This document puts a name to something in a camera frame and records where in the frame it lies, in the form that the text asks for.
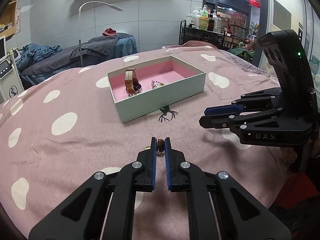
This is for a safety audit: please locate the red folded cloth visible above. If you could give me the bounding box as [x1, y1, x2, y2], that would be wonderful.
[102, 28, 117, 36]

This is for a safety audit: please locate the green potted plant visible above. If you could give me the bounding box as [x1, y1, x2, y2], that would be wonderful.
[227, 42, 254, 63]

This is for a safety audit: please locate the white arc floor lamp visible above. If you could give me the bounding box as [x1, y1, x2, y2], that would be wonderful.
[78, 0, 124, 68]

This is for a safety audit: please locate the black metal cart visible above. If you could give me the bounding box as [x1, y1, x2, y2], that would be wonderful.
[178, 20, 246, 50]

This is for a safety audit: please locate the person right hand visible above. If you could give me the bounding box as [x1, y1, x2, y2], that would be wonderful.
[280, 147, 298, 164]

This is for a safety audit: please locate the grey blue massage bed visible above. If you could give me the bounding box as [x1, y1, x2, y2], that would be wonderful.
[18, 33, 138, 88]

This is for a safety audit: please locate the white beauty machine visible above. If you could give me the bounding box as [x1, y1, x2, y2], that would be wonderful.
[0, 35, 24, 103]

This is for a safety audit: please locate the blue crumpled blanket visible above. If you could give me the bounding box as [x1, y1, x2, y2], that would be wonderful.
[16, 43, 62, 72]

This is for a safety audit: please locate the pink polka dot bedspread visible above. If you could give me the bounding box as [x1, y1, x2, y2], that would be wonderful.
[1, 45, 288, 236]

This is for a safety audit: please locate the wooden cubby wall shelf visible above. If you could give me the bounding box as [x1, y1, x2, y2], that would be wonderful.
[0, 0, 18, 40]

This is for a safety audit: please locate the red hanging ornament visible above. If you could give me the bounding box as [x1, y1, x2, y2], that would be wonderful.
[248, 0, 261, 8]

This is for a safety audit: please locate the brown leather strap watch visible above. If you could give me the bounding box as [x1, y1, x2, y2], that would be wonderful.
[125, 68, 142, 96]

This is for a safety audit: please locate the green yellow bottle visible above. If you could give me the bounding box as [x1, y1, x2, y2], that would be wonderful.
[199, 10, 209, 30]

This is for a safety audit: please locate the grey box pink lining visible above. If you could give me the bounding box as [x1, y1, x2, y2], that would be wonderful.
[107, 56, 206, 123]

